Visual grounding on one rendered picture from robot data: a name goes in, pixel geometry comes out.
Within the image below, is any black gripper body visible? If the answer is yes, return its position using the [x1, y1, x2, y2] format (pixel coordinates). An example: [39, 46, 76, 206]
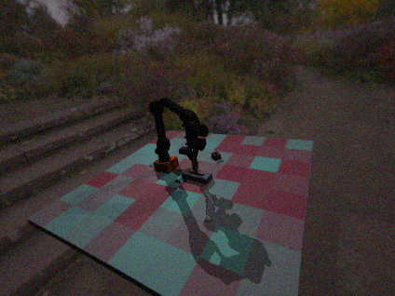
[179, 135, 203, 155]

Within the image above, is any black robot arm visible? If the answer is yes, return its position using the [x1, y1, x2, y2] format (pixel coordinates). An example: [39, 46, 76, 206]
[149, 98, 209, 163]

